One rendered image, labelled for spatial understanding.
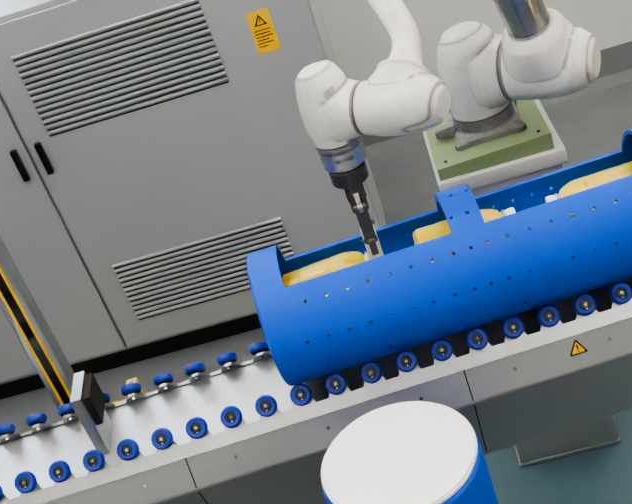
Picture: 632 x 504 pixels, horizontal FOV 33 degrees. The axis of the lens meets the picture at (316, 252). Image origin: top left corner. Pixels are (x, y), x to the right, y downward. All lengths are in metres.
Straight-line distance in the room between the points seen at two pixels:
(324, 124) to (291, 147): 1.74
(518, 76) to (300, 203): 1.46
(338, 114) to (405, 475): 0.66
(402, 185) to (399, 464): 3.01
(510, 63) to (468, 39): 0.13
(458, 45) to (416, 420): 1.04
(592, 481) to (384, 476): 1.42
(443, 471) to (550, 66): 1.08
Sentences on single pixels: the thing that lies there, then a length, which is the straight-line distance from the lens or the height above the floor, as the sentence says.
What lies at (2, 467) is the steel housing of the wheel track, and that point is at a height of 0.93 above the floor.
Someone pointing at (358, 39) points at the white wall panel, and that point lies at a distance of 4.96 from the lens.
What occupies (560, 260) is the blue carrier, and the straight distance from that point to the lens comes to 2.10.
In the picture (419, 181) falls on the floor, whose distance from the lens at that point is 4.78.
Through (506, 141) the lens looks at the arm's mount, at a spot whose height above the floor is 1.04.
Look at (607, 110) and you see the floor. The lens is 4.98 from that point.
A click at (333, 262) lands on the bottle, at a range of 2.21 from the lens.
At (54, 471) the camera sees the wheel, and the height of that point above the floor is 0.97.
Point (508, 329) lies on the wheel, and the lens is 2.20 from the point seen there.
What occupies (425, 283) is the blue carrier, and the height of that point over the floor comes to 1.15.
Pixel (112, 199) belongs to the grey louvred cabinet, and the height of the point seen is 0.72.
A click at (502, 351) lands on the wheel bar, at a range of 2.22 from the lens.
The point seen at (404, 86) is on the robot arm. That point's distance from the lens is 1.94.
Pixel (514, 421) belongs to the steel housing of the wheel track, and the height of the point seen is 0.72.
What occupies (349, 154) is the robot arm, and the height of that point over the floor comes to 1.39.
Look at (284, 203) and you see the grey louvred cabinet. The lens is 3.85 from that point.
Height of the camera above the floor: 2.31
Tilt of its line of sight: 31 degrees down
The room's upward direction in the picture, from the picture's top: 20 degrees counter-clockwise
